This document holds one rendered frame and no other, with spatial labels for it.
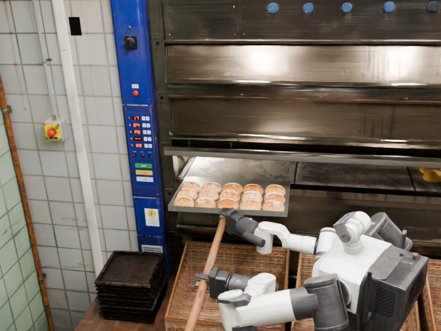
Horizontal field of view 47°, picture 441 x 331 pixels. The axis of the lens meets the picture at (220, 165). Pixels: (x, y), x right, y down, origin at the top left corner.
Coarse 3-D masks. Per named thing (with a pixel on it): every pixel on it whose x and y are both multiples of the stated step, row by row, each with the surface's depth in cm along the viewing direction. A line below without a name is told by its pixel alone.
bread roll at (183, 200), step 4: (180, 196) 236; (184, 196) 236; (176, 200) 236; (180, 200) 234; (184, 200) 234; (188, 200) 234; (192, 200) 236; (176, 204) 235; (180, 204) 234; (184, 204) 234; (188, 204) 234; (192, 204) 235
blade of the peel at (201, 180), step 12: (192, 180) 263; (204, 180) 263; (216, 180) 262; (228, 180) 262; (240, 180) 261; (252, 180) 261; (264, 180) 260; (276, 180) 260; (264, 192) 248; (288, 192) 247; (216, 204) 239; (276, 216) 227
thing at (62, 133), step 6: (48, 120) 257; (60, 120) 257; (66, 120) 259; (48, 126) 255; (54, 126) 254; (60, 126) 254; (66, 126) 260; (60, 132) 255; (66, 132) 260; (48, 138) 258; (54, 138) 257; (60, 138) 257; (66, 138) 260
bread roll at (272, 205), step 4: (268, 200) 230; (272, 200) 229; (276, 200) 229; (264, 204) 229; (268, 204) 228; (272, 204) 228; (276, 204) 228; (280, 204) 228; (264, 208) 229; (268, 208) 228; (272, 208) 227; (276, 208) 227; (280, 208) 228; (284, 208) 230
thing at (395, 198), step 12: (180, 180) 264; (300, 192) 251; (312, 192) 250; (324, 192) 248; (336, 192) 247; (348, 192) 246; (360, 192) 245; (372, 192) 244; (384, 192) 244; (396, 192) 244; (408, 192) 243; (420, 192) 243; (432, 192) 242
